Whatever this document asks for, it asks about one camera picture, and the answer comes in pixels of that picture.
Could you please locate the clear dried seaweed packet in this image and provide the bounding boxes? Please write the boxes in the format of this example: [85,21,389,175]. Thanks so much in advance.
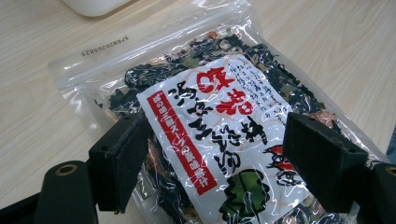
[48,0,390,224]

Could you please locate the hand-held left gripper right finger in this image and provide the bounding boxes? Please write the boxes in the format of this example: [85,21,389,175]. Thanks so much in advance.
[281,112,369,214]

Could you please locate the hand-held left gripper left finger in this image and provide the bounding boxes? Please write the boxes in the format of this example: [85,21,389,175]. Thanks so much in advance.
[88,113,152,215]

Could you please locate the white container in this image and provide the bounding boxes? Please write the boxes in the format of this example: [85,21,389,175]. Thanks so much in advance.
[60,0,134,18]

